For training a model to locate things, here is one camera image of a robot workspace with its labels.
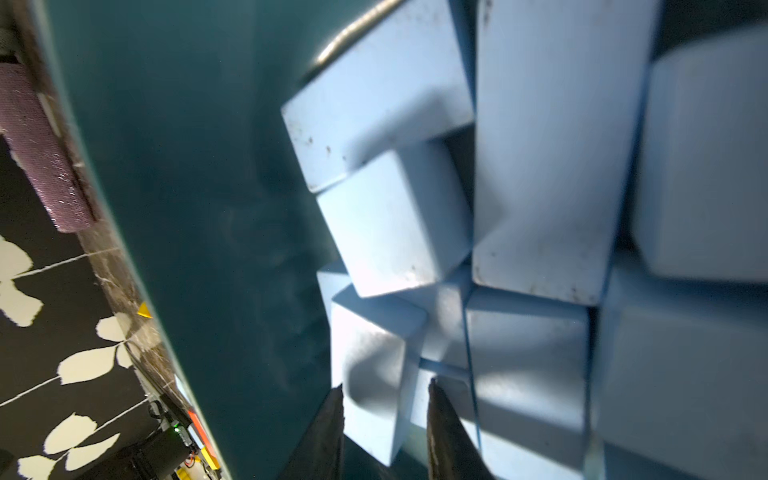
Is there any light blue long block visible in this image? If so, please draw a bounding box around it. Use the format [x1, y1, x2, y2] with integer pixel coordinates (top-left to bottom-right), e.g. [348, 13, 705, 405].
[330, 285, 428, 466]

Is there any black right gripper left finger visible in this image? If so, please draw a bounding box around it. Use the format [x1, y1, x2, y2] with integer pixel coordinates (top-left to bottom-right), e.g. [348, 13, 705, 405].
[278, 385, 344, 480]

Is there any light blue slanted block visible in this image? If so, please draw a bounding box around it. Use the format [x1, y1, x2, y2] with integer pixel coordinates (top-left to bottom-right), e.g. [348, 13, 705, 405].
[631, 22, 767, 283]

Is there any light blue corner block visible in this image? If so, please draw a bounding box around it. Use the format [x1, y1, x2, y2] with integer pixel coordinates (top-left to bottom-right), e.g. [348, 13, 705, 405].
[591, 252, 767, 479]

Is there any teal plastic tray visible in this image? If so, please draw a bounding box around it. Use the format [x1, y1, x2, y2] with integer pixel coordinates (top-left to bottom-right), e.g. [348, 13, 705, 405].
[26, 0, 768, 480]

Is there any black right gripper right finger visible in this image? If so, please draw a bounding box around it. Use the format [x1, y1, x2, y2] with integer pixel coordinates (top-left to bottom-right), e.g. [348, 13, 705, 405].
[427, 379, 494, 480]

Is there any lone light blue block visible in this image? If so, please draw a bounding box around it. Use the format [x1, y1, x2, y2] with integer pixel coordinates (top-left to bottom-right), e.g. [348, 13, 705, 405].
[472, 0, 662, 306]

